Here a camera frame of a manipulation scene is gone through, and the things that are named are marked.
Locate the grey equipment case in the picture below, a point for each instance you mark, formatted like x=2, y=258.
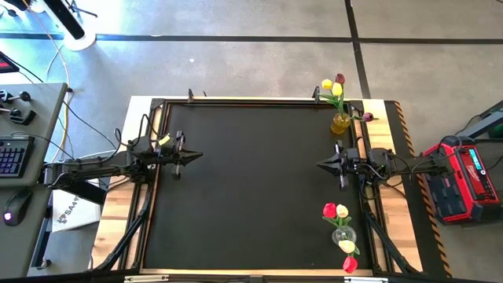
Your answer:
x=487, y=122

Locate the silver metal bracket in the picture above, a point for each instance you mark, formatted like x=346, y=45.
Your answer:
x=365, y=280
x=145, y=279

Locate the white pedestal stand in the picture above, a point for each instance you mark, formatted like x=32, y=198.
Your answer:
x=78, y=41

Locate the black panel with hazard stripes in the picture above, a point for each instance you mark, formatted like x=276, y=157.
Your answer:
x=424, y=251

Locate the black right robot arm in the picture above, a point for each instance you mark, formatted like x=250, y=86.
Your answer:
x=412, y=165

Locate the red portable power station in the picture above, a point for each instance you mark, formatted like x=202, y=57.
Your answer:
x=452, y=196

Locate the black computer mouse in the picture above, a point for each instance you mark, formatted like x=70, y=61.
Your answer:
x=15, y=208

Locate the yellow tape tag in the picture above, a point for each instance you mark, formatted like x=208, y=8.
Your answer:
x=165, y=139

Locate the amber glass vase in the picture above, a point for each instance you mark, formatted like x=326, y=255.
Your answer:
x=340, y=123

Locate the black table mat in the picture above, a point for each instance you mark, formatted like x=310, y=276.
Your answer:
x=196, y=243

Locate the black computer keyboard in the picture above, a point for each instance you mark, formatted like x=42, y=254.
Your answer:
x=13, y=157

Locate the cream artificial tulip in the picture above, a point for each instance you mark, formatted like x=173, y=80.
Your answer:
x=346, y=246
x=342, y=211

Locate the black table clamp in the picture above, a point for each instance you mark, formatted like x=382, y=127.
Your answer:
x=316, y=95
x=191, y=95

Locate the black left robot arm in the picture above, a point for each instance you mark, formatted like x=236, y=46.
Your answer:
x=98, y=169

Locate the black metal table frame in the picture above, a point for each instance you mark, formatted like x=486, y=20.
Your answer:
x=156, y=103

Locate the black desk clamp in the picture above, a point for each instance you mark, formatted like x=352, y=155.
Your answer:
x=24, y=117

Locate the dark monitor screen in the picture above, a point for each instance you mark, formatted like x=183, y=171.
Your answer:
x=7, y=65

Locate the yellow artificial tulip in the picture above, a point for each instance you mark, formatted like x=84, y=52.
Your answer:
x=337, y=89
x=327, y=83

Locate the dark maroon artificial tulip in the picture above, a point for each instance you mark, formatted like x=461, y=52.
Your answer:
x=367, y=116
x=340, y=78

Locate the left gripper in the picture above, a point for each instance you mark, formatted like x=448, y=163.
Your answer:
x=173, y=155

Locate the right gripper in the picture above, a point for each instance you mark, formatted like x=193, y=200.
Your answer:
x=353, y=163

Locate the black metal beam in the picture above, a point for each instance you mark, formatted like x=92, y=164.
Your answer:
x=84, y=193

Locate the red artificial tulip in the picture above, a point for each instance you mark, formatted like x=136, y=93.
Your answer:
x=329, y=210
x=349, y=264

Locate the grey desk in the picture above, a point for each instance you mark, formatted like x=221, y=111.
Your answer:
x=47, y=118
x=23, y=255

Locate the clear glass vase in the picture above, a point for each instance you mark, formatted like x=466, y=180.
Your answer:
x=344, y=236

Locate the black knob lever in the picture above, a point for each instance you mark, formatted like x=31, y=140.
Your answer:
x=24, y=95

